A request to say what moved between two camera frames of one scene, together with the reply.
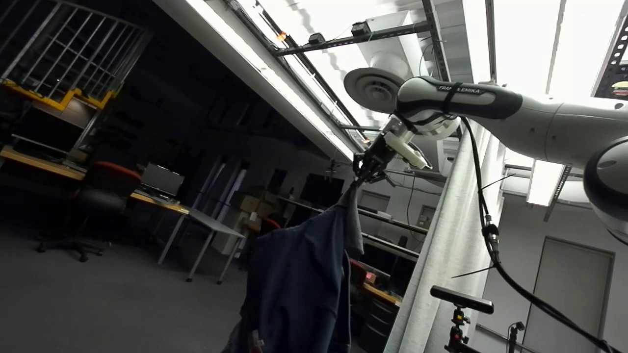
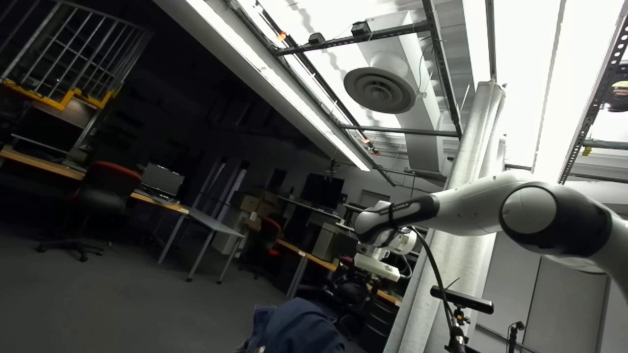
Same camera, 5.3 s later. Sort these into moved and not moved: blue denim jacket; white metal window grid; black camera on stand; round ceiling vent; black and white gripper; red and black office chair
Moved: black and white gripper; blue denim jacket
Not moved: round ceiling vent; white metal window grid; black camera on stand; red and black office chair
